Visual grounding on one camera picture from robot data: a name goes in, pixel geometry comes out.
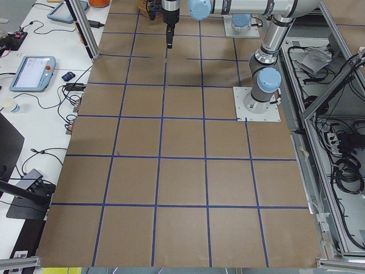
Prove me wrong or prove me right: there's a black power adapter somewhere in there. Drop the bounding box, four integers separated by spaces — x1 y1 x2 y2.
88 20 105 29

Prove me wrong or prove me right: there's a blue checkered pouch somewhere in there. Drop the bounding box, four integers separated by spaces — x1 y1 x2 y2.
62 71 75 82

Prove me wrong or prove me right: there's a woven wicker basket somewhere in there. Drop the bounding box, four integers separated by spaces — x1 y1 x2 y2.
137 0 149 17

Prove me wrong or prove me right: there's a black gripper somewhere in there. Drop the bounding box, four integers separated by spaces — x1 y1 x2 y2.
162 9 180 49

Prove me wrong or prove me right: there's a far teach pendant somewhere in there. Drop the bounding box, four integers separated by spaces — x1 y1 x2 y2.
47 1 88 23

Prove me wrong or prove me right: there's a black monitor stand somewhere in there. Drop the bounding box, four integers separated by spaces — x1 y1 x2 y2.
1 115 55 220

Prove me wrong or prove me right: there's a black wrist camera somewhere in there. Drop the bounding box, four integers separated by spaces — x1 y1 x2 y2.
146 0 162 21

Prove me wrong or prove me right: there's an orange bucket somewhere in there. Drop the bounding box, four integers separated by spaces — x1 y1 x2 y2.
88 0 110 8

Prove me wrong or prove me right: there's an aluminium frame post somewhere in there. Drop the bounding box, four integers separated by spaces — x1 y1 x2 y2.
65 0 100 60

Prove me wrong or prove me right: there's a near teach pendant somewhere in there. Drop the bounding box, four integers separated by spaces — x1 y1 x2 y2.
9 56 56 92

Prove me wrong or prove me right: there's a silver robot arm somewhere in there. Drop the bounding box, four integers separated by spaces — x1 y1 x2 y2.
231 14 252 32
188 0 319 80

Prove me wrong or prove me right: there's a teach pendant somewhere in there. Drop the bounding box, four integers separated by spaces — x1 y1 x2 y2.
47 1 88 23
9 56 56 92

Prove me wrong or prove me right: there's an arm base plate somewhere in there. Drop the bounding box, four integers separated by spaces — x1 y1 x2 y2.
233 87 281 122
223 14 261 39

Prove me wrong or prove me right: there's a black circuit board box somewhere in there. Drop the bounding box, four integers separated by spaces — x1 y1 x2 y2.
1 31 28 51

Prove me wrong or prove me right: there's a white paper cup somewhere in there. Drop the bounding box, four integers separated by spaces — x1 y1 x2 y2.
2 98 21 113

